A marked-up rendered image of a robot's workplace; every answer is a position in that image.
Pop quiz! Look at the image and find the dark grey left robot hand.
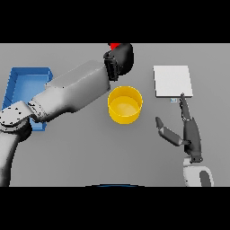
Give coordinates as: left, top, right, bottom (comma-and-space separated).
102, 43, 135, 82

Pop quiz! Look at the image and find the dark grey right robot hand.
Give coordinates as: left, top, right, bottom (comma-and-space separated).
155, 93, 204, 164

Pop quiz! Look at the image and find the yellow bowl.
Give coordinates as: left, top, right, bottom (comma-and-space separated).
107, 85, 144, 125

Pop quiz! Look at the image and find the pale square measuring scale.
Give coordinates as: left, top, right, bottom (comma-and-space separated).
153, 65, 194, 103

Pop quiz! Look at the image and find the blue tray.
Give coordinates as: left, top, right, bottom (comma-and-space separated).
1, 66, 54, 132

